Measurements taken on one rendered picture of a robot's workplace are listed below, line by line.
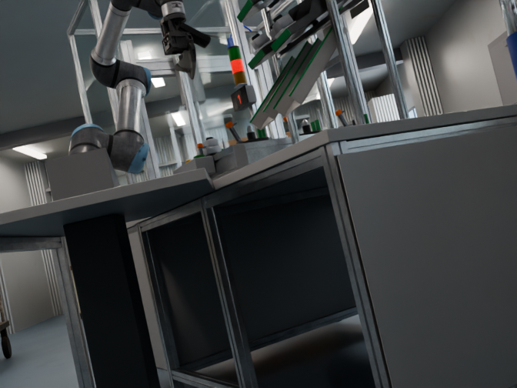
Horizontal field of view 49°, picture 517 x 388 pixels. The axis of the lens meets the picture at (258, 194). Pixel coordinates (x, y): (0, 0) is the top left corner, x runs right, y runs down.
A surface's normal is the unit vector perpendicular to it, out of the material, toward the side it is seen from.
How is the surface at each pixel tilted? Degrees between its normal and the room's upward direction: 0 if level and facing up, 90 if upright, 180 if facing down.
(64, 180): 90
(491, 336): 90
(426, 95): 90
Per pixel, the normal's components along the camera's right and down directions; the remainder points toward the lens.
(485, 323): 0.47, -0.17
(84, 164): 0.04, -0.07
